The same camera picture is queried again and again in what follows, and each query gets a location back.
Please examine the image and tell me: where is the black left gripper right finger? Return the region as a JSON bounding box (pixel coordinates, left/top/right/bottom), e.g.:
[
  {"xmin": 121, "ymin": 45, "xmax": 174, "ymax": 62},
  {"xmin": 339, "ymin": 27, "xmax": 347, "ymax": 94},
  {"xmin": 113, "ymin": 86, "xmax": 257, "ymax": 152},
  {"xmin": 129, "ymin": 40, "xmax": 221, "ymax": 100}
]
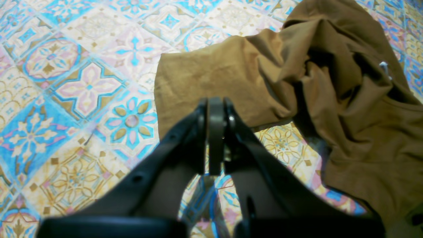
[{"xmin": 208, "ymin": 98, "xmax": 385, "ymax": 238}]

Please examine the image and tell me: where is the brown t-shirt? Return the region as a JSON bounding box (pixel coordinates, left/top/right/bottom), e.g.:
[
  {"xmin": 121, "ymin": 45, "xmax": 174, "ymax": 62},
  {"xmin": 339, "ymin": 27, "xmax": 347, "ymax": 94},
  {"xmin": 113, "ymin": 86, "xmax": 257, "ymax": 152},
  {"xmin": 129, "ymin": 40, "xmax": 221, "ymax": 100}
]
[{"xmin": 154, "ymin": 0, "xmax": 423, "ymax": 226}]

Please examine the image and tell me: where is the patterned tablecloth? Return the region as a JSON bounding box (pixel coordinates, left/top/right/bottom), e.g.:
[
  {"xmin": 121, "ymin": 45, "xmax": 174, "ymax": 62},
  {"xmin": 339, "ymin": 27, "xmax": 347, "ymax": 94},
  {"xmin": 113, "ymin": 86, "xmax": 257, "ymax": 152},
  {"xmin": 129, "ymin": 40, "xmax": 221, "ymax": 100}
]
[{"xmin": 0, "ymin": 0, "xmax": 299, "ymax": 238}]

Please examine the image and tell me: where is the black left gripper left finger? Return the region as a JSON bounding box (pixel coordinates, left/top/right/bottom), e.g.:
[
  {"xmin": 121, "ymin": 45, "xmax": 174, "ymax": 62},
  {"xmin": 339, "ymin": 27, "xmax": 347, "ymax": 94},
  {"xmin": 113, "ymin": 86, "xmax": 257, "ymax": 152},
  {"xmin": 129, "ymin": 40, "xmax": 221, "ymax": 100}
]
[{"xmin": 36, "ymin": 99, "xmax": 208, "ymax": 238}]

